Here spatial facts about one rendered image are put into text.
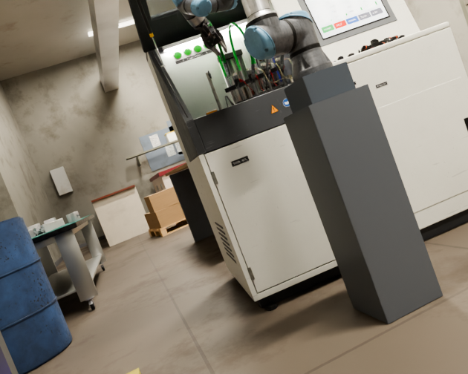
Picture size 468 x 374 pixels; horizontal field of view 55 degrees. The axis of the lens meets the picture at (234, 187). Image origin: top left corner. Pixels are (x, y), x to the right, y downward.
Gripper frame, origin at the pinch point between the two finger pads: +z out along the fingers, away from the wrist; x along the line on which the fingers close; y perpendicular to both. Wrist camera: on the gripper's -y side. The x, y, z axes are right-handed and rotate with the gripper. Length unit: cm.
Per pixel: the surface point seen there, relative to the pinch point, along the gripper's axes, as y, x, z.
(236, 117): 31.1, -9.8, 13.8
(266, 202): 59, -20, 43
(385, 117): 39, 47, 59
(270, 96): 26.1, 8.0, 18.6
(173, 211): -277, -235, 322
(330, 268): 84, -12, 79
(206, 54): -38.7, -12.7, 17.2
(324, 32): -16, 47, 36
